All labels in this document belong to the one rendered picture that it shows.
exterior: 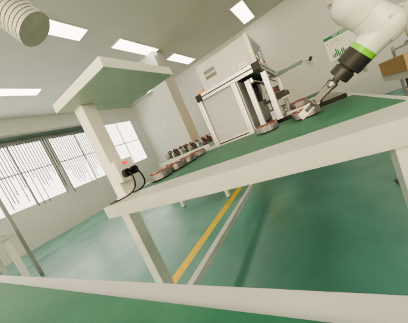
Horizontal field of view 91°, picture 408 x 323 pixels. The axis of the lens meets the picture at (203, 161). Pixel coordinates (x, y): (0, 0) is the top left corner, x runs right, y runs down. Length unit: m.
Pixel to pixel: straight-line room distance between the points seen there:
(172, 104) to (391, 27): 4.83
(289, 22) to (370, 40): 6.12
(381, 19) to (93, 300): 0.97
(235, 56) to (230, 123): 0.42
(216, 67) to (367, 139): 1.15
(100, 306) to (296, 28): 6.92
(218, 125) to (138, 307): 1.22
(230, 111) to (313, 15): 5.87
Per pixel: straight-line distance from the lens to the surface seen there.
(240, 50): 1.43
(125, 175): 0.86
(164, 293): 0.20
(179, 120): 5.32
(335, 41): 6.87
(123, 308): 0.22
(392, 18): 0.94
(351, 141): 0.47
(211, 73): 1.49
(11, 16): 1.22
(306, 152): 0.47
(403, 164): 0.54
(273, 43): 6.96
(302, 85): 6.76
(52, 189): 6.96
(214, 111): 1.34
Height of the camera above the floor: 0.85
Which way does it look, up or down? 7 degrees down
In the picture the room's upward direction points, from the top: 24 degrees counter-clockwise
